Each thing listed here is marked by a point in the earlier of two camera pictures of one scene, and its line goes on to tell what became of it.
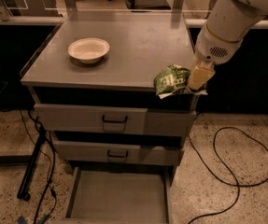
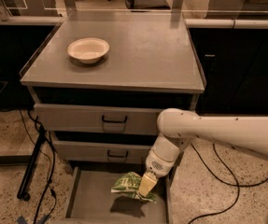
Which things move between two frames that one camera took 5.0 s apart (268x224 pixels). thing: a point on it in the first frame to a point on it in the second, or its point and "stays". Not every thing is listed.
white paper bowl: [89, 50] stays
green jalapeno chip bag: [174, 79] to [129, 183]
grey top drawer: [77, 119] stays
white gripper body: [214, 48] to [159, 165]
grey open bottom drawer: [120, 195] stays
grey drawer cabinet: [95, 95] stays
